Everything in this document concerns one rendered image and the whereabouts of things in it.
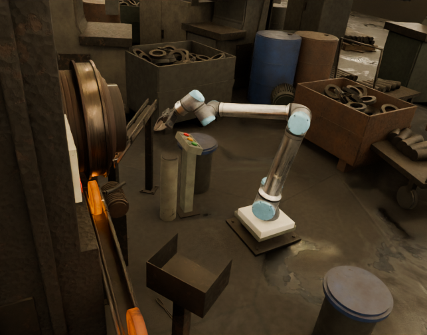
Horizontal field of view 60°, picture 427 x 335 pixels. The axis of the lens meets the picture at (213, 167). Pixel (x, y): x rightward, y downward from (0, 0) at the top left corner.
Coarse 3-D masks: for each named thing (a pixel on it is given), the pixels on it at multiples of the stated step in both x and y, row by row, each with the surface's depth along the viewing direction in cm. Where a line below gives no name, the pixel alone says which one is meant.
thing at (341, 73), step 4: (332, 68) 571; (332, 72) 551; (340, 72) 558; (344, 72) 555; (348, 72) 558; (332, 76) 531; (336, 76) 534; (340, 76) 540; (344, 76) 542; (348, 76) 545; (352, 76) 550; (356, 76) 549; (356, 80) 554
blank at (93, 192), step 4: (88, 184) 168; (92, 184) 164; (96, 184) 165; (88, 188) 170; (92, 188) 163; (96, 188) 163; (88, 192) 173; (92, 192) 162; (96, 192) 162; (92, 196) 162; (96, 196) 162; (92, 200) 164; (96, 200) 162; (100, 200) 163; (92, 204) 166; (96, 204) 162; (100, 204) 163; (92, 208) 169; (96, 208) 163; (100, 208) 164; (96, 212) 165; (100, 212) 166
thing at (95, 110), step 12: (84, 72) 134; (96, 72) 134; (84, 84) 130; (96, 84) 132; (84, 96) 129; (96, 96) 130; (96, 108) 130; (96, 120) 130; (96, 132) 131; (108, 132) 131; (96, 144) 132; (108, 144) 133; (96, 156) 135; (108, 156) 136; (96, 168) 140; (108, 168) 141
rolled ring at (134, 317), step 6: (126, 312) 121; (132, 312) 115; (138, 312) 115; (126, 318) 123; (132, 318) 113; (138, 318) 113; (132, 324) 113; (138, 324) 111; (144, 324) 112; (132, 330) 122; (138, 330) 110; (144, 330) 110
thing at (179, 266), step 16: (176, 240) 157; (160, 256) 148; (176, 256) 159; (160, 272) 138; (176, 272) 152; (192, 272) 154; (208, 272) 155; (224, 272) 142; (160, 288) 143; (176, 288) 138; (192, 288) 133; (208, 288) 132; (176, 304) 155; (192, 304) 137; (208, 304) 137; (176, 320) 160
